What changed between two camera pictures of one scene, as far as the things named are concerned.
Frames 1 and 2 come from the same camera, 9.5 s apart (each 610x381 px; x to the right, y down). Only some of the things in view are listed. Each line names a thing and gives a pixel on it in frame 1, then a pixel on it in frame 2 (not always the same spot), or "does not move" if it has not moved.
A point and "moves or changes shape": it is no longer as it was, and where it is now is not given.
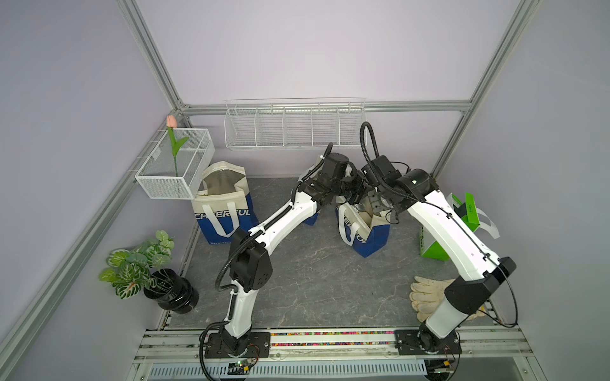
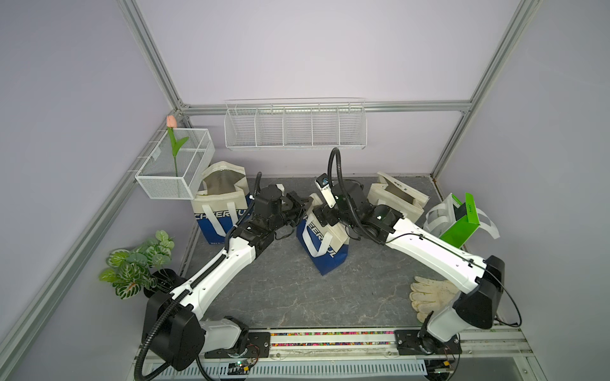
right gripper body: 388,206 → 331,216
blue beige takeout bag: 223,204 does not move
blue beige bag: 312,220 moves or changes shape
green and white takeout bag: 472,216 does not move
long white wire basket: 295,123 does not move
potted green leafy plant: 131,270 does not move
